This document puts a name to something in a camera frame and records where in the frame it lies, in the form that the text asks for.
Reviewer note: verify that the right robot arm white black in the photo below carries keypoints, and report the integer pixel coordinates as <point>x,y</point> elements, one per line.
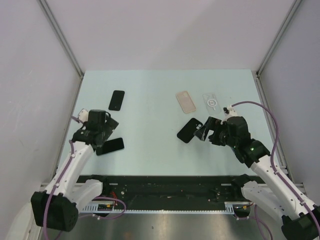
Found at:
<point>298,216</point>

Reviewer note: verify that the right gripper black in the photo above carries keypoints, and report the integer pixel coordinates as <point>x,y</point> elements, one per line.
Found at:
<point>211,124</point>

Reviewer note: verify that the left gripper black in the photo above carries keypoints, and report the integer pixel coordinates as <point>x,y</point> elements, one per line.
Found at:
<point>110,125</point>

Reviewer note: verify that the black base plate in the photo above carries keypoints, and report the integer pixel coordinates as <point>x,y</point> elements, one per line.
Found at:
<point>213,188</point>

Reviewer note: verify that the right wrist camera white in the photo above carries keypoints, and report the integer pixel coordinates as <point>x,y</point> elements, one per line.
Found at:
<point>229,112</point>

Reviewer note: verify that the small black phone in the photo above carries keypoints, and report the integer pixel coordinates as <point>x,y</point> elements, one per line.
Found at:
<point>116,100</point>

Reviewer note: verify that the right aluminium corner post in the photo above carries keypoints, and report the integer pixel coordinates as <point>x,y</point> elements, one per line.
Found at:
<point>279,35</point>

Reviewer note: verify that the left aluminium corner post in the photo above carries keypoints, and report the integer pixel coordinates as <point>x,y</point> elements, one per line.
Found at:
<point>48,13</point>

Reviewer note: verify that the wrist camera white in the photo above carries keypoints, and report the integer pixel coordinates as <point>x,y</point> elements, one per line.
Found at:
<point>229,112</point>
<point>83,116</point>

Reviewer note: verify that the white slotted cable duct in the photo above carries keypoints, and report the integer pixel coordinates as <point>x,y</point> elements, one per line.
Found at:
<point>167,205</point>

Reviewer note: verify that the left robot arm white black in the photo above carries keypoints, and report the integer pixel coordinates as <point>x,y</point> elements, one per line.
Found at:
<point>58,206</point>

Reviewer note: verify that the teal phone black screen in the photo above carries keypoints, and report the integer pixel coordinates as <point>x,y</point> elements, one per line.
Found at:
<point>110,146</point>

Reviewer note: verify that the clear magsafe phone case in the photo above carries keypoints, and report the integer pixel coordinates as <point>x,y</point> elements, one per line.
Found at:
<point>211,103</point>

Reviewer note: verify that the aluminium corner post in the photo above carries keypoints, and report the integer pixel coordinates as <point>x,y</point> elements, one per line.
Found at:
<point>279,35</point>
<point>48,13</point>

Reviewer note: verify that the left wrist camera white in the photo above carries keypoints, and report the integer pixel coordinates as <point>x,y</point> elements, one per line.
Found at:
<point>83,116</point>

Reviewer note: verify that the beige pink phone case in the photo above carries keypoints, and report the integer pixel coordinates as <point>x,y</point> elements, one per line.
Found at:
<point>185,101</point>

